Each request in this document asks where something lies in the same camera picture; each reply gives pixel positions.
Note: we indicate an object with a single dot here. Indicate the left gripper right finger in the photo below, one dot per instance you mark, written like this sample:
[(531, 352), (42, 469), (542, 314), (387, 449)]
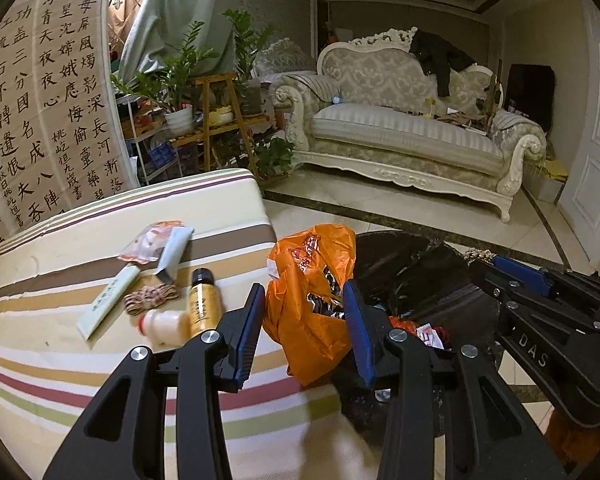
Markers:
[(487, 432)]

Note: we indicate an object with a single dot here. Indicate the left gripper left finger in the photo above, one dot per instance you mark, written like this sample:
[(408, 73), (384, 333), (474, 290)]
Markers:
[(122, 431)]

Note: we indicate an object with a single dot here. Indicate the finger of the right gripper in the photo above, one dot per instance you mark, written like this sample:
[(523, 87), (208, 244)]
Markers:
[(532, 279), (490, 277)]

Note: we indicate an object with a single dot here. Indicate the gold black bottle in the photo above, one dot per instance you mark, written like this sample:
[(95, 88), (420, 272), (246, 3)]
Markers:
[(204, 303)]

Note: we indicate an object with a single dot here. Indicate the small white yogurt bottle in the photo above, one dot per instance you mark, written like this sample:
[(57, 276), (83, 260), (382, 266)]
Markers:
[(165, 328)]

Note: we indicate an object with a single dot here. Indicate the brown twine bundle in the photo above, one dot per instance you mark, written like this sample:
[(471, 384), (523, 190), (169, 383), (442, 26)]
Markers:
[(149, 298)]

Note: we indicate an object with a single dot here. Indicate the white snack wrapper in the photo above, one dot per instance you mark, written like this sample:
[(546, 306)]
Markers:
[(429, 336)]

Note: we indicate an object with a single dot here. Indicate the orange plastic bag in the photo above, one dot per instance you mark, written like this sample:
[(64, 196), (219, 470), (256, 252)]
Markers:
[(304, 312)]

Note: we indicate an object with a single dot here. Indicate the pink white wrapper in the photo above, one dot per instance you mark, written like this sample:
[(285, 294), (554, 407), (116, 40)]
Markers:
[(146, 246)]

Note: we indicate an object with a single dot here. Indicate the red plastic bag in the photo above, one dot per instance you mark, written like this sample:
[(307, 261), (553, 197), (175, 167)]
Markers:
[(407, 325)]

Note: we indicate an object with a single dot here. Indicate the teal white tube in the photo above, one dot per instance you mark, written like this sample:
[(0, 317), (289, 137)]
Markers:
[(170, 259)]

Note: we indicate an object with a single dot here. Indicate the black lined trash bin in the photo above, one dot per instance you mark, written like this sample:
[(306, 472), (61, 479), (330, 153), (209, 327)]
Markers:
[(426, 281)]

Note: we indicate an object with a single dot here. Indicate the white door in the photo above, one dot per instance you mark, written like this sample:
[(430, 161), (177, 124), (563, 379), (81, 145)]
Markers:
[(580, 201)]

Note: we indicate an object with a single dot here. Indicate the striped tablecloth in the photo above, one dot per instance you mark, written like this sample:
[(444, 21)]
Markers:
[(51, 273)]

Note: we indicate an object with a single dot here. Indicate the clutter on sofa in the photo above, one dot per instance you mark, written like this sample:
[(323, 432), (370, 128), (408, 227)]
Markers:
[(473, 103)]

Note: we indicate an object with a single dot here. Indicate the white metal shelf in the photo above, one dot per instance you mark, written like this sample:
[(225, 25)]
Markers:
[(147, 139)]

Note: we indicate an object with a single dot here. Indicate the small leafy floor plant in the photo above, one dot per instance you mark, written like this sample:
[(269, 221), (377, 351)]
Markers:
[(274, 156)]

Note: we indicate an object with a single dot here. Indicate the ornate white sofa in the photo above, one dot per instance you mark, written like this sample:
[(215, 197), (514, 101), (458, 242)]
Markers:
[(361, 110)]

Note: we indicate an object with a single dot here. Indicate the black jacket on sofa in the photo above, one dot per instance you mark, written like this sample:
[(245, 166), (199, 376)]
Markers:
[(439, 57)]

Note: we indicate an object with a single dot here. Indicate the wooden plant stand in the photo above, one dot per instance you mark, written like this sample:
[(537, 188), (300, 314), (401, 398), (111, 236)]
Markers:
[(221, 120)]

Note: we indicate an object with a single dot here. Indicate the potted plant white pot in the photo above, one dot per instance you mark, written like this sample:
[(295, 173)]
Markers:
[(171, 86)]

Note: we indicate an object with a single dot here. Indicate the tall green plant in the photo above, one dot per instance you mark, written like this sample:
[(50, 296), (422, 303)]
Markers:
[(248, 42)]

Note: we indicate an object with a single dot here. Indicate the grey green curtain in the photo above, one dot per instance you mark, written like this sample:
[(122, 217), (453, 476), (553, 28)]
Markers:
[(161, 26)]

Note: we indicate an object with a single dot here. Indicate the calligraphy wall scroll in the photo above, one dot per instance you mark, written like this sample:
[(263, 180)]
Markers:
[(61, 144)]

